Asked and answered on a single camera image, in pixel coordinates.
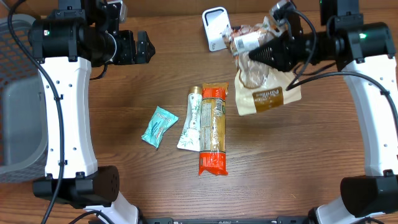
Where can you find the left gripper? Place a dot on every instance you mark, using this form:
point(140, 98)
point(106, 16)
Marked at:
point(134, 47)

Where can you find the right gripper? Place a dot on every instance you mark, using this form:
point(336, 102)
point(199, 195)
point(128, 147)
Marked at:
point(288, 53)

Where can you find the white brown bread bag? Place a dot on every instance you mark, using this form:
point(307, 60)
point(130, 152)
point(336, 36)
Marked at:
point(258, 87)

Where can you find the teal toilet tissue pack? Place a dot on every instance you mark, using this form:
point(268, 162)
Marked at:
point(159, 123)

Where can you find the white green tube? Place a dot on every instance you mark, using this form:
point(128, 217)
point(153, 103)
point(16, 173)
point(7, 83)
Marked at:
point(190, 136)

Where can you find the orange pasta package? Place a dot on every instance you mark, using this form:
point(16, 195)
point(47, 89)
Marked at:
point(213, 129)

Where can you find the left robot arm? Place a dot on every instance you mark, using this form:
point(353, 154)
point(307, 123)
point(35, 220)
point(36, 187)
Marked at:
point(76, 37)

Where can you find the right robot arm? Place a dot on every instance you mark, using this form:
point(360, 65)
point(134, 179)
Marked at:
point(365, 57)

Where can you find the white barcode scanner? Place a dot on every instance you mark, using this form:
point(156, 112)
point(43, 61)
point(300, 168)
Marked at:
point(215, 21)

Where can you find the grey plastic shopping basket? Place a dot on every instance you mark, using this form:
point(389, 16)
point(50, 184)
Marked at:
point(23, 117)

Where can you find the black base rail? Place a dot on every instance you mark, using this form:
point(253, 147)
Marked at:
point(278, 220)

